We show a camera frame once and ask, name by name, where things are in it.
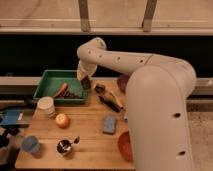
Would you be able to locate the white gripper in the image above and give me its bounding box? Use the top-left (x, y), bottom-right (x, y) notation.
top-left (77, 60), bottom-right (97, 80)

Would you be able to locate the black rectangular eraser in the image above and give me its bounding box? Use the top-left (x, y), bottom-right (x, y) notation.
top-left (82, 77), bottom-right (91, 90)

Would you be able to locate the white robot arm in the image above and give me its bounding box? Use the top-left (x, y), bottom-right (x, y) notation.
top-left (77, 38), bottom-right (196, 171)

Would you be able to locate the green plastic tray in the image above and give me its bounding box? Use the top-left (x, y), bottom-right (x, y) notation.
top-left (34, 70), bottom-right (88, 105)

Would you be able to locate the orange carrot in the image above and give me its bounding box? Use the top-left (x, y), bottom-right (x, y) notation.
top-left (53, 83), bottom-right (68, 98)

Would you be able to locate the dark brown pinecone item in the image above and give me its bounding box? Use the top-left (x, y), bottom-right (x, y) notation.
top-left (63, 90), bottom-right (80, 99)

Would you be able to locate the purple bowl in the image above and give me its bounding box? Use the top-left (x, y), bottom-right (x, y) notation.
top-left (117, 75), bottom-right (129, 93)

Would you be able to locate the white cylindrical container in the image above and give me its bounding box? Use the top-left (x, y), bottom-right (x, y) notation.
top-left (37, 96), bottom-right (56, 118)

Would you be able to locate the orange apple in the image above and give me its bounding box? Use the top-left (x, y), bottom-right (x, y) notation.
top-left (55, 113), bottom-right (70, 129)

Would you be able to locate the blue sponge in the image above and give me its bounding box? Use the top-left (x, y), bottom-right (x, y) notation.
top-left (103, 116), bottom-right (116, 135)

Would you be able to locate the metal measuring cup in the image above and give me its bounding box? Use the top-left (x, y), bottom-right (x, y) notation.
top-left (56, 136), bottom-right (80, 156)

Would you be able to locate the orange red bowl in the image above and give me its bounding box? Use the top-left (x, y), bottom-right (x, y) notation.
top-left (118, 131), bottom-right (133, 161)

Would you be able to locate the blue box on left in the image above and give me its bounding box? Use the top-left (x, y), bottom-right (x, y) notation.
top-left (0, 109), bottom-right (21, 126)

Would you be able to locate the blue plastic cup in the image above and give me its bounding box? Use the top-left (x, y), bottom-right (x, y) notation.
top-left (21, 136), bottom-right (40, 154)

